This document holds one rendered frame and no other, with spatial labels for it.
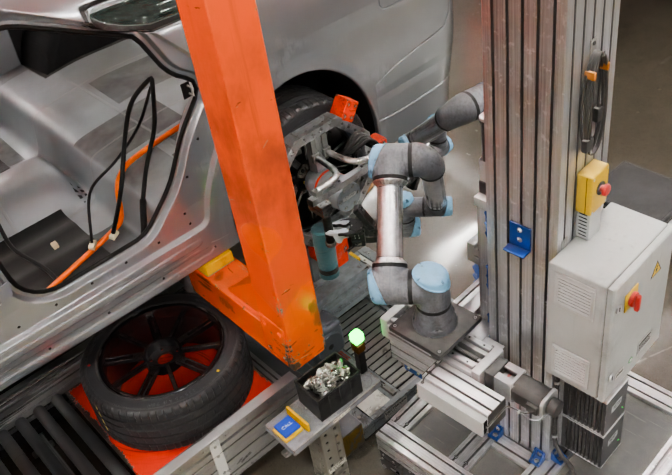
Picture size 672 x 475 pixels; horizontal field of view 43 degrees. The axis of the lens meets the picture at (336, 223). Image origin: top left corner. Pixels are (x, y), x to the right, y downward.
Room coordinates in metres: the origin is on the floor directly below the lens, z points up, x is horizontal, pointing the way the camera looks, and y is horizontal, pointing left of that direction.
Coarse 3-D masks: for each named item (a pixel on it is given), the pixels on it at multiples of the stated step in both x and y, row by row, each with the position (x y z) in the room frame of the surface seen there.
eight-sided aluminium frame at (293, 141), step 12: (312, 120) 2.89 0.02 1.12; (324, 120) 2.87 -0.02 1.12; (336, 120) 2.88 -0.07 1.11; (300, 132) 2.83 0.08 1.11; (312, 132) 2.81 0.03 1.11; (348, 132) 2.91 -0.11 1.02; (288, 144) 2.77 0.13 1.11; (300, 144) 2.77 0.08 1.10; (288, 156) 2.73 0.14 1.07; (360, 156) 2.99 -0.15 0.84; (360, 180) 2.99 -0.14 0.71; (372, 180) 2.96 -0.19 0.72; (336, 216) 2.89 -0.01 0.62; (348, 216) 2.88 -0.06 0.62; (312, 240) 2.75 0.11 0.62
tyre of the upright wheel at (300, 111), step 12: (276, 96) 3.02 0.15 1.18; (288, 96) 3.00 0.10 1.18; (300, 96) 3.00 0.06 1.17; (312, 96) 3.00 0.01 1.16; (324, 96) 3.04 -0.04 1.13; (288, 108) 2.91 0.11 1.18; (300, 108) 2.90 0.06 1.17; (312, 108) 2.92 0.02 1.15; (324, 108) 2.96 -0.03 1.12; (288, 120) 2.85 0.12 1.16; (300, 120) 2.88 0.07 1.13; (360, 120) 3.07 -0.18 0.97; (288, 132) 2.85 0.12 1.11
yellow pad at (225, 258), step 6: (228, 252) 2.64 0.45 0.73; (216, 258) 2.61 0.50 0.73; (222, 258) 2.61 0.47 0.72; (228, 258) 2.63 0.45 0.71; (210, 264) 2.58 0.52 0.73; (216, 264) 2.59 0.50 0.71; (222, 264) 2.61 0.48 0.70; (204, 270) 2.58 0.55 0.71; (210, 270) 2.57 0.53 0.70; (216, 270) 2.59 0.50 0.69
